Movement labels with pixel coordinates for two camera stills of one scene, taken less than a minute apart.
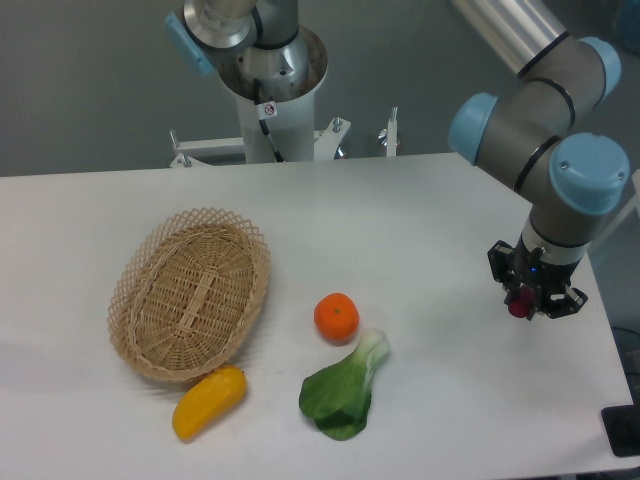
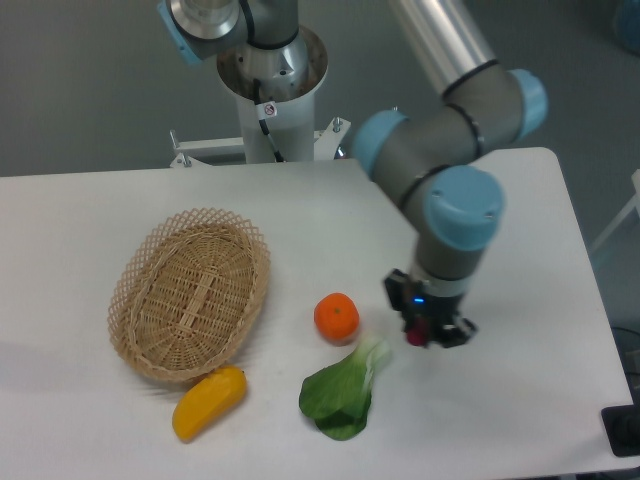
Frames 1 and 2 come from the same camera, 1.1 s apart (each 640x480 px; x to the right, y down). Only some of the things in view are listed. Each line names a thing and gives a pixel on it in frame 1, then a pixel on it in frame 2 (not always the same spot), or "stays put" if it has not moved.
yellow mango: x=207 y=400 stays put
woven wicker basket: x=187 y=292 stays put
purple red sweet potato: x=524 y=304 → x=416 y=337
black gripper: x=528 y=267 → x=413 y=300
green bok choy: x=337 y=397 stays put
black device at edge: x=622 y=427 stays put
